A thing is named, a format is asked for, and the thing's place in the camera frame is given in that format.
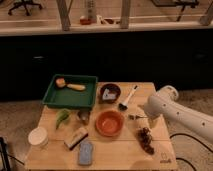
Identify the metal fork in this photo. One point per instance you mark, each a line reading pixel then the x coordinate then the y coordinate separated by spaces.
pixel 135 117

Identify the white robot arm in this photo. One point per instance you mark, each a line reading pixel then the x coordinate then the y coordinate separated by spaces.
pixel 164 102

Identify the dark brown bowl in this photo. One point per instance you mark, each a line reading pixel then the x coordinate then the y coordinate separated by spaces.
pixel 114 88

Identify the white item in bowl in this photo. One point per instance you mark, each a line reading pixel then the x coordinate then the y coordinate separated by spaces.
pixel 107 95

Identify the white black brush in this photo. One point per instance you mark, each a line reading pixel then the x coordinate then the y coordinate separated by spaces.
pixel 124 105

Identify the orange bowl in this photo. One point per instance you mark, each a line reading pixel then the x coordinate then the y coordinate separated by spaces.
pixel 109 123

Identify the green plastic tray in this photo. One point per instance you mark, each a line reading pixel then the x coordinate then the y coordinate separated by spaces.
pixel 65 97

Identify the green pepper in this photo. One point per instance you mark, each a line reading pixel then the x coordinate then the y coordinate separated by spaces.
pixel 61 116

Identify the wooden block eraser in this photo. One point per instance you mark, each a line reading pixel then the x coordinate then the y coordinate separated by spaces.
pixel 75 138

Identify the bunch of dark grapes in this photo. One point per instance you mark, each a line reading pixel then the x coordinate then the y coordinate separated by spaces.
pixel 145 139

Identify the blue sponge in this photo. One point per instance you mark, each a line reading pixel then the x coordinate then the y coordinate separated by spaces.
pixel 85 153

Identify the red object on floor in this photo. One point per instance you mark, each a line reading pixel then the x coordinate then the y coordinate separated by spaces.
pixel 84 21

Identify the white round container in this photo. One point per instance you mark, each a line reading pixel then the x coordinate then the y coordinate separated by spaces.
pixel 38 137

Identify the black office chair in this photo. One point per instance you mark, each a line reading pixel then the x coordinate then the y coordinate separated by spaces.
pixel 25 4

